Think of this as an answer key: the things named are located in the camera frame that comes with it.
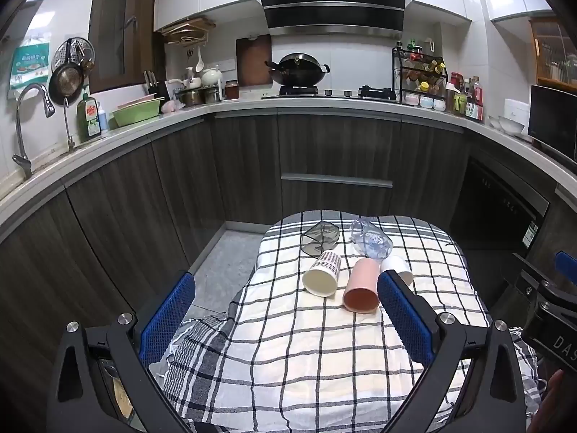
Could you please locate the steel kitchen faucet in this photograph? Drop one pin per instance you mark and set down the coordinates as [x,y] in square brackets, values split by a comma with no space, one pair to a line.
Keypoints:
[20,112]

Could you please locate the built-in black dishwasher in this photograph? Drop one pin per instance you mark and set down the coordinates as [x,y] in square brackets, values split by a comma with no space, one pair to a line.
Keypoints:
[496,207]

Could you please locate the white cup with dotted print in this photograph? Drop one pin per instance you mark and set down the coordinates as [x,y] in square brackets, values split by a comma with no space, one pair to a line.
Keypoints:
[321,273]

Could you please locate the green mug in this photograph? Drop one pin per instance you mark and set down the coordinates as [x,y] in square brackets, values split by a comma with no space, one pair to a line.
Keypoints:
[460,103]

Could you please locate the steel pot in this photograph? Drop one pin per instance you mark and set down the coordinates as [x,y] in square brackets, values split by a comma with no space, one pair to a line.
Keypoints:
[212,94]
[191,97]

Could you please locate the knife block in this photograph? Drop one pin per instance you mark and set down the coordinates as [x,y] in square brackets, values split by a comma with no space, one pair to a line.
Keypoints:
[155,85]

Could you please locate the white teapot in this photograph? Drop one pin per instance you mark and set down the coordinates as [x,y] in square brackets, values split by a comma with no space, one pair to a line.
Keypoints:
[212,76]

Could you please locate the pink cup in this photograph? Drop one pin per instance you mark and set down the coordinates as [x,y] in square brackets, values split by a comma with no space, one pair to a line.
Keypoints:
[360,292]

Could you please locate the hanging frying pan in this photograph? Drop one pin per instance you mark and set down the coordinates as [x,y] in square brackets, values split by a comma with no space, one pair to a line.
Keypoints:
[65,83]

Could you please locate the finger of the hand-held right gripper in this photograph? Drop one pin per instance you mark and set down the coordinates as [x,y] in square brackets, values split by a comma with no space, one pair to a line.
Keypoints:
[532,271]
[566,262]

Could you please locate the green plastic basin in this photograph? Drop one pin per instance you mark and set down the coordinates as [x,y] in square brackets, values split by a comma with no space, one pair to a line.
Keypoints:
[137,112]

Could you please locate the wooden glass-door cabinet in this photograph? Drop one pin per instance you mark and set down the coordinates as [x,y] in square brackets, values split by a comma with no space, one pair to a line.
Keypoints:
[554,54]

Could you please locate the green dish soap bottle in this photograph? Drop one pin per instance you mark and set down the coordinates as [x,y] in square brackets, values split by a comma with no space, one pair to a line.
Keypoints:
[89,119]

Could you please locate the black and white plaid cloth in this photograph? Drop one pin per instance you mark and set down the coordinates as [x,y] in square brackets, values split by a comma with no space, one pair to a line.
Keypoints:
[293,347]

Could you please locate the clear plastic cup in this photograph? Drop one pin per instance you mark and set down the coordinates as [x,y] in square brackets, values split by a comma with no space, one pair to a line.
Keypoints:
[372,241]

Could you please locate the wooden board rack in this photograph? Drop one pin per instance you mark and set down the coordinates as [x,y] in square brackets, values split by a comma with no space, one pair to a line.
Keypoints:
[187,30]

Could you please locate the black microwave oven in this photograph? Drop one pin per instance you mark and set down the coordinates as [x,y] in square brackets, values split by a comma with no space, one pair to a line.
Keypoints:
[552,119]

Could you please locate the small blue bottle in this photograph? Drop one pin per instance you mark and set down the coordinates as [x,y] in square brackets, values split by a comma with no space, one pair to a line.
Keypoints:
[103,119]

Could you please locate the sauce bottle with red label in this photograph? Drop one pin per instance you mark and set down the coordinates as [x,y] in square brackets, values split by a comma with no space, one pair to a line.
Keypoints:
[474,106]

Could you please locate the gas stove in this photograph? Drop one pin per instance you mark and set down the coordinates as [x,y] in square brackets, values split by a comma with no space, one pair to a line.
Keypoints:
[333,94]

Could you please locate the black spice rack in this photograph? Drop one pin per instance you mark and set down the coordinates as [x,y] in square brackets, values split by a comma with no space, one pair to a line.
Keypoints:
[419,76]

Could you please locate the hanging steel steamer plate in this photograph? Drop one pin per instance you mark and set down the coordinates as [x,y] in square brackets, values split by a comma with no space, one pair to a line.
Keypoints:
[74,52]

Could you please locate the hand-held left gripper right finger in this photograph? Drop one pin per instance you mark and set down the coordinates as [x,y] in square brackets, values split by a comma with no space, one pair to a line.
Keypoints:
[405,320]

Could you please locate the black wok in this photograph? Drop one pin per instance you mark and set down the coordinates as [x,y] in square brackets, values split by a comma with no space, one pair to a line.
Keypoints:
[297,68]

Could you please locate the plain white cup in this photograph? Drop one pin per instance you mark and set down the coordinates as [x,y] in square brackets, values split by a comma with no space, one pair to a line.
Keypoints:
[400,268]

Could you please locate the black range hood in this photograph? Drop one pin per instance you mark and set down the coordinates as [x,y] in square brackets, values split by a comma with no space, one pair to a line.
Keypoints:
[331,0]

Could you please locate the brown cutting board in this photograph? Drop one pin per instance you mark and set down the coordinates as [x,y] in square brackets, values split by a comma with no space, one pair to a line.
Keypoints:
[254,59]

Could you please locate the brown wall cabinet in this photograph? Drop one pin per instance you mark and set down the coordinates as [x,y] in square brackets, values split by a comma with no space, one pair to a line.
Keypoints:
[121,27]

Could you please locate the hanging green printed bag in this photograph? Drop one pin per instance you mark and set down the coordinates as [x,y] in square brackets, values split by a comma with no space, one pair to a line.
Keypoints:
[29,65]

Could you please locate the pink cloth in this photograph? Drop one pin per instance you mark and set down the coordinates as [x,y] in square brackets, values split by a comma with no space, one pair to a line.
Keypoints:
[171,106]

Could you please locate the dark transparent cup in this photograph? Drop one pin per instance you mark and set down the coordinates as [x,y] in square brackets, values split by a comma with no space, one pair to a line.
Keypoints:
[320,237]

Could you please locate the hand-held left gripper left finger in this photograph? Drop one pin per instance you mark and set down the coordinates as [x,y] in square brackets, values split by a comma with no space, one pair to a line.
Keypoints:
[166,315]

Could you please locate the person's right hand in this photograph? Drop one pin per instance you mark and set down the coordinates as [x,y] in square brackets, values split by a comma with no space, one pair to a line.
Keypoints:
[552,399]

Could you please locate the white ladle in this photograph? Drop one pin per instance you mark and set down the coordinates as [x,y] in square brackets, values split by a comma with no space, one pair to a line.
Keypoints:
[199,58]

